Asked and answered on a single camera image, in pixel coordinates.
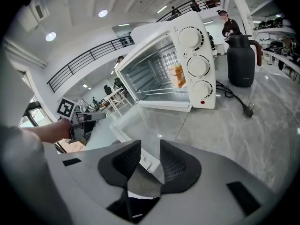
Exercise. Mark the grey marble table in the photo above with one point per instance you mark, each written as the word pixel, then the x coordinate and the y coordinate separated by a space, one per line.
pixel 222 135

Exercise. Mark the white shelf rack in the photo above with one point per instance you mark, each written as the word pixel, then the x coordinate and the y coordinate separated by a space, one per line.
pixel 267 30

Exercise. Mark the white oven knob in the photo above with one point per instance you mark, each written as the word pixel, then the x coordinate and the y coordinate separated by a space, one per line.
pixel 198 66
pixel 202 90
pixel 190 38

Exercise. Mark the round ceiling light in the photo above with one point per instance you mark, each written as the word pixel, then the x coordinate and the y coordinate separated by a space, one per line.
pixel 50 36
pixel 102 13

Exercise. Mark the person's left forearm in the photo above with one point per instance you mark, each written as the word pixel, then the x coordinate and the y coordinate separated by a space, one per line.
pixel 49 131

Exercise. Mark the glass oven door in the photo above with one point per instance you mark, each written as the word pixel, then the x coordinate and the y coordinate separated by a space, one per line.
pixel 159 123

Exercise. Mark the white oven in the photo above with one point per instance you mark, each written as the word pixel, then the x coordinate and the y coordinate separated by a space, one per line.
pixel 152 35

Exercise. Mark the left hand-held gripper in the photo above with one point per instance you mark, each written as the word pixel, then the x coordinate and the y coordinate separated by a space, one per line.
pixel 65 108

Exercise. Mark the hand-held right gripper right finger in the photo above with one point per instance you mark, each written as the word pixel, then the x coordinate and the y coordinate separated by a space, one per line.
pixel 180 172

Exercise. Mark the white wooden table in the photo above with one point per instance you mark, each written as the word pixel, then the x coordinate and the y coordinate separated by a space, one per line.
pixel 116 93

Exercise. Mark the metal oven rack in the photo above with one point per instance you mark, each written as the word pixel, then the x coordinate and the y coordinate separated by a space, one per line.
pixel 161 89

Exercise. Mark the black kettle jug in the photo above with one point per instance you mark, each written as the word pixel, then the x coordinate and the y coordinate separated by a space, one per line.
pixel 240 64

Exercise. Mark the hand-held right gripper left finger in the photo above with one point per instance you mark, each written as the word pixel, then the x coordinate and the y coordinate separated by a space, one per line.
pixel 117 167

